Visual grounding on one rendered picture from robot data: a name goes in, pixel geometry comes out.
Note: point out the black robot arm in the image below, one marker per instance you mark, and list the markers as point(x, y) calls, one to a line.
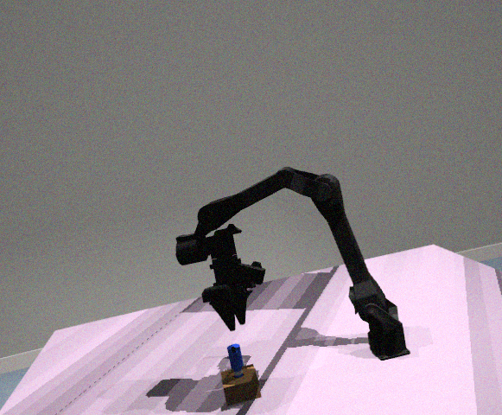
point(386, 335)

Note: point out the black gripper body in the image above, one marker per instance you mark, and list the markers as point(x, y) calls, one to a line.
point(224, 288)

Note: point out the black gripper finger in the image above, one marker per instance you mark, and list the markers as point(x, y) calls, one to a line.
point(240, 306)
point(225, 309)

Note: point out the tan block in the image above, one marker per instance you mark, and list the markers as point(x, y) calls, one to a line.
point(240, 389)

